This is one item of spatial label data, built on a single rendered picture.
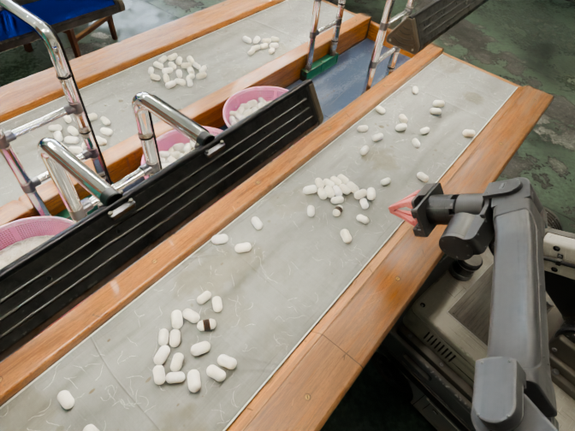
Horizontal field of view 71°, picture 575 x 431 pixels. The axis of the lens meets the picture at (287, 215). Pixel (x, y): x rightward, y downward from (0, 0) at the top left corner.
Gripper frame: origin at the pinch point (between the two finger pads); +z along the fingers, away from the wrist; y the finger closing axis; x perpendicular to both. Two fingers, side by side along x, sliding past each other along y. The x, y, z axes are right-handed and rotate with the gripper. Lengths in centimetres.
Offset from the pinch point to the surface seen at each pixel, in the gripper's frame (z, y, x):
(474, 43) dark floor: 98, -286, 28
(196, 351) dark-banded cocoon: 15.9, 45.1, 0.8
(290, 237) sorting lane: 20.2, 12.6, -0.7
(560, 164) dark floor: 24, -184, 89
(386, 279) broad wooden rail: 1.0, 8.8, 11.8
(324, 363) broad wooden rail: 0.8, 31.7, 12.3
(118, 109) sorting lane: 71, 11, -42
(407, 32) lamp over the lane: 0.6, -26.6, -29.2
